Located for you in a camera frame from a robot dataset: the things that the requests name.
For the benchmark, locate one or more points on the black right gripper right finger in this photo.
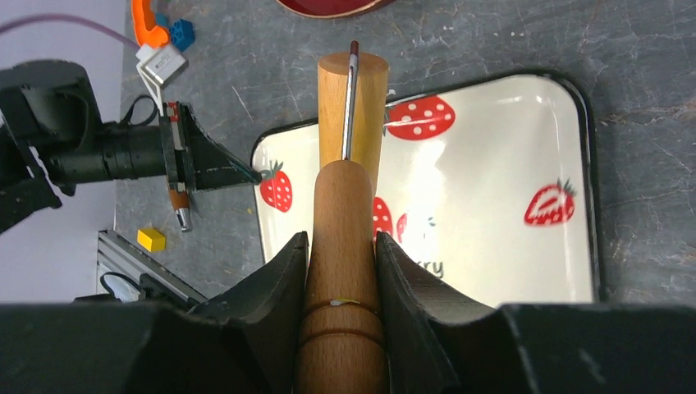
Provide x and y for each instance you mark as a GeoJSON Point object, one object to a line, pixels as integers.
{"type": "Point", "coordinates": [438, 339]}

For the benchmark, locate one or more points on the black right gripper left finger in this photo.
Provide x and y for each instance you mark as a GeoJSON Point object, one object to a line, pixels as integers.
{"type": "Point", "coordinates": [260, 316]}

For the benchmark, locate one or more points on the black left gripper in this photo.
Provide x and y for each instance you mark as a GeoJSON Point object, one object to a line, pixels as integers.
{"type": "Point", "coordinates": [177, 148]}

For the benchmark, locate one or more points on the wooden dough roller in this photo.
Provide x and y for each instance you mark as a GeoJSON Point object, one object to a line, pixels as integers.
{"type": "Point", "coordinates": [341, 346]}

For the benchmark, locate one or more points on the white strawberry tray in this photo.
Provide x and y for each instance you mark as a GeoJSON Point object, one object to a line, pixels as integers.
{"type": "Point", "coordinates": [489, 187]}

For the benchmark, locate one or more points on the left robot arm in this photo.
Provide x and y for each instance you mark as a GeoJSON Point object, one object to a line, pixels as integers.
{"type": "Point", "coordinates": [53, 139]}

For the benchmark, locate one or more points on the yellow block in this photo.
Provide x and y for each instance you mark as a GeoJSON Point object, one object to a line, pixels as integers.
{"type": "Point", "coordinates": [151, 239]}

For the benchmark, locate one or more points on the blue toy block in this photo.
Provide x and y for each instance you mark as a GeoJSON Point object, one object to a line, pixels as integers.
{"type": "Point", "coordinates": [181, 31]}

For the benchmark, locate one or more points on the orange curved toy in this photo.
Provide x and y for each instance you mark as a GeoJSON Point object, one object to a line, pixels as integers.
{"type": "Point", "coordinates": [149, 26]}

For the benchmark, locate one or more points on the red round plate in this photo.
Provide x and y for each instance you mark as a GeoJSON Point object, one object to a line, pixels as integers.
{"type": "Point", "coordinates": [332, 9]}

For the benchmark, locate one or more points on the metal scraper wooden handle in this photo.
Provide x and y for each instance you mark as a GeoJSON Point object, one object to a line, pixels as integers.
{"type": "Point", "coordinates": [180, 202]}

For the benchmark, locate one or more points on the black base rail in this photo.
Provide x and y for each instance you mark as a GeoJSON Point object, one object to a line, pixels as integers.
{"type": "Point", "coordinates": [125, 274]}

